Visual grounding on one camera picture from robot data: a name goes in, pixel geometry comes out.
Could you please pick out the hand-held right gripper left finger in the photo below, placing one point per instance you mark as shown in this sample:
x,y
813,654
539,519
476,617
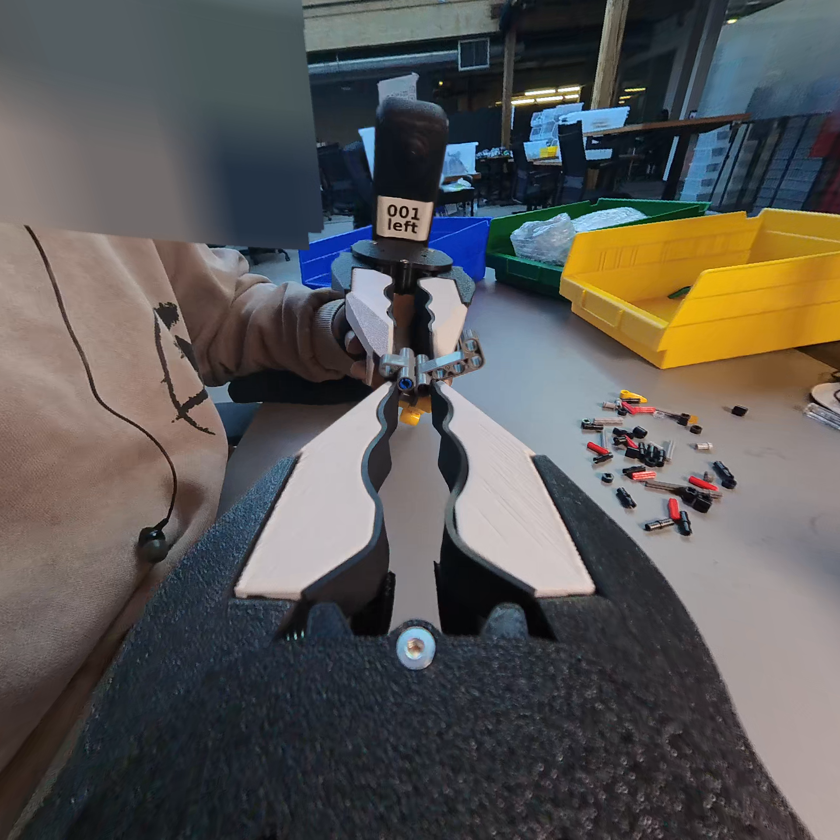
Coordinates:
x,y
315,525

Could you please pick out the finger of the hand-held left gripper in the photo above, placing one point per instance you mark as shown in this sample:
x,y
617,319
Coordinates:
x,y
370,309
449,315

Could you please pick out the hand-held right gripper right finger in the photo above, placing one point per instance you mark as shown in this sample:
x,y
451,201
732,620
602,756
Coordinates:
x,y
519,525

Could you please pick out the yellow building block assembly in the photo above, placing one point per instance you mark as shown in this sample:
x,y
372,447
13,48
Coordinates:
x,y
433,365

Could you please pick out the person's left forearm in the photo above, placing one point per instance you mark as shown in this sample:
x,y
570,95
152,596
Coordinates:
x,y
263,322

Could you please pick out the grey desk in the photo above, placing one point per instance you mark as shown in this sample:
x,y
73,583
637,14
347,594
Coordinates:
x,y
735,591

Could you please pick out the white sign board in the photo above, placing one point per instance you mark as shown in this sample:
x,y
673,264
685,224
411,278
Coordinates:
x,y
398,89

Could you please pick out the blue plastic bin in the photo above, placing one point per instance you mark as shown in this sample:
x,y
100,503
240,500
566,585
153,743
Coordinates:
x,y
460,243

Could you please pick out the black office chair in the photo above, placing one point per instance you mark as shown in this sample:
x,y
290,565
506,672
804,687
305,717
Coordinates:
x,y
344,177
574,158

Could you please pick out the green plastic bin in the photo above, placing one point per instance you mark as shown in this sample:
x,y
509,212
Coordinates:
x,y
525,276

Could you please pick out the clear plastic bag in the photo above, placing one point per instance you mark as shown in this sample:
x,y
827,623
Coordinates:
x,y
551,236

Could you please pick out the pile of black red pieces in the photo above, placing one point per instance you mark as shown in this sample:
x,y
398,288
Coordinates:
x,y
650,460

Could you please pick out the person's torso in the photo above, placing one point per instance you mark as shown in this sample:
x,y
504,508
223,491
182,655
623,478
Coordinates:
x,y
79,499

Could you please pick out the yellow plastic bin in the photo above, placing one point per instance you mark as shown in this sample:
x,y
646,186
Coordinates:
x,y
696,328

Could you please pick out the wooden background table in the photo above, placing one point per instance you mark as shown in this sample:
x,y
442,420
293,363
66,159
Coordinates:
x,y
670,127

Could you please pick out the printed instruction sheet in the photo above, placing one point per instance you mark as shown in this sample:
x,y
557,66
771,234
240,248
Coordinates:
x,y
824,407

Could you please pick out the stack of coloured crates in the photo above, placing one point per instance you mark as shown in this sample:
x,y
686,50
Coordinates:
x,y
794,158

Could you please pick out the wall vent unit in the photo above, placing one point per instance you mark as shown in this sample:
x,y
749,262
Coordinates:
x,y
473,54

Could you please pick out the wooden support post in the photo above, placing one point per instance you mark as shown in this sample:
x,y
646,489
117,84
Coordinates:
x,y
508,85
610,53

